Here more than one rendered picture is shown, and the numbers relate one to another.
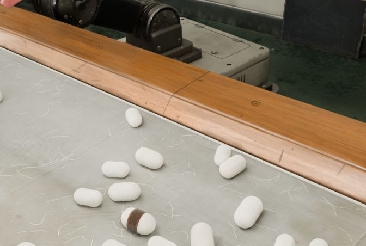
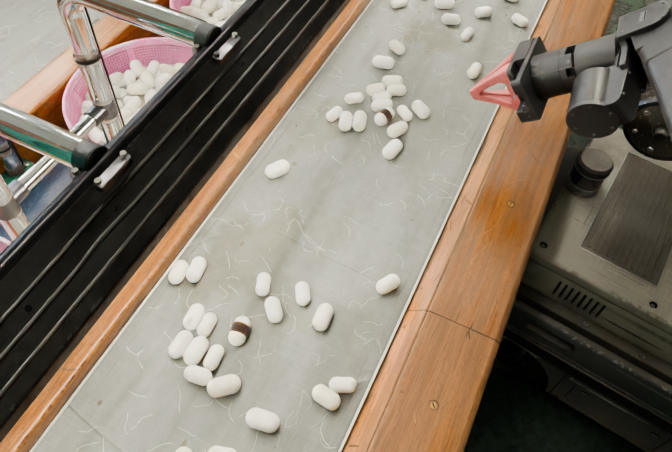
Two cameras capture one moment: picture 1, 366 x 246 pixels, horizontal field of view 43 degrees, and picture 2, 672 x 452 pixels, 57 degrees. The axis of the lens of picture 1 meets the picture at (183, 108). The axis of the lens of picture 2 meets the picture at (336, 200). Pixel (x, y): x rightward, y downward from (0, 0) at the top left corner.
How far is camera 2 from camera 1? 0.56 m
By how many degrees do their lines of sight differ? 54
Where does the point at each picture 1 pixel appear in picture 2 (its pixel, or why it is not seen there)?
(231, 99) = (435, 375)
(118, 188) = (269, 303)
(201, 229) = (226, 381)
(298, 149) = not seen: outside the picture
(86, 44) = (512, 189)
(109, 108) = (407, 256)
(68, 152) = (327, 246)
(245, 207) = (257, 414)
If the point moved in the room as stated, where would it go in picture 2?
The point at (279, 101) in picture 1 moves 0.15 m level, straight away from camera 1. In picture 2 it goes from (446, 433) to (581, 430)
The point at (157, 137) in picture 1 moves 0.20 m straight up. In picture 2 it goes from (368, 315) to (385, 225)
